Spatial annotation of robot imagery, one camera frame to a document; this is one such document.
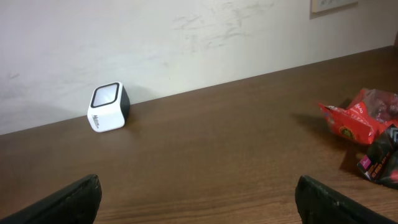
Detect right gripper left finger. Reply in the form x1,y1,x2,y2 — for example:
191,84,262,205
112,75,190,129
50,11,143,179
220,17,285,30
1,174,102,224

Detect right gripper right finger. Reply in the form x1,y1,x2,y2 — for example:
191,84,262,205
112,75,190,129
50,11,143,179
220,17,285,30
295,175,395,224

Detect silver dark snack packet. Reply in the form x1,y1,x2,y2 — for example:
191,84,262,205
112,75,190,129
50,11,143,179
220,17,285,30
357,124,397,189

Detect red snack bag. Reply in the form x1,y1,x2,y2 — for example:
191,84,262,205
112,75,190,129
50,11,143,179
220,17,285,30
318,88,397,145

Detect white barcode scanner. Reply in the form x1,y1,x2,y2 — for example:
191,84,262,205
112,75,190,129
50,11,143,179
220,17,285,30
87,82,130,133

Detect wall thermostat panel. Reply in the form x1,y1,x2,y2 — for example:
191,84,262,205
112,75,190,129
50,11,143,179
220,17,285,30
311,0,359,13

